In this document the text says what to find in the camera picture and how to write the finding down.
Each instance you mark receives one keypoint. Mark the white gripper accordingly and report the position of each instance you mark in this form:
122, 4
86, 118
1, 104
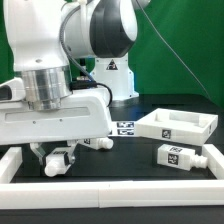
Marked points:
84, 114

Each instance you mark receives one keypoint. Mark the white square table top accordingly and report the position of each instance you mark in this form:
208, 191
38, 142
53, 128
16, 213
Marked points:
177, 126

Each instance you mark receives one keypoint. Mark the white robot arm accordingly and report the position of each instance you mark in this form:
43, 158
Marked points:
43, 103

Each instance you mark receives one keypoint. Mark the white left fence bar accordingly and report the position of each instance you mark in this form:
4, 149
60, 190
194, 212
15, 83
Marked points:
9, 164

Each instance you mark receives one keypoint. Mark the white fence bar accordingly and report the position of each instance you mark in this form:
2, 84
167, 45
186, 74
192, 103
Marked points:
9, 164
111, 194
215, 160

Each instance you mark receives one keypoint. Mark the white tag sheet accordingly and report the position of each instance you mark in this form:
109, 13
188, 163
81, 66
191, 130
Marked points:
123, 128

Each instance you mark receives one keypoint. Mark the white front fence bar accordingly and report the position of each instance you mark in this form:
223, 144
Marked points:
111, 194

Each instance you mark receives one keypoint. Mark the white right fence bar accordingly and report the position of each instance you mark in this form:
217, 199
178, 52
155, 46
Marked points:
215, 160

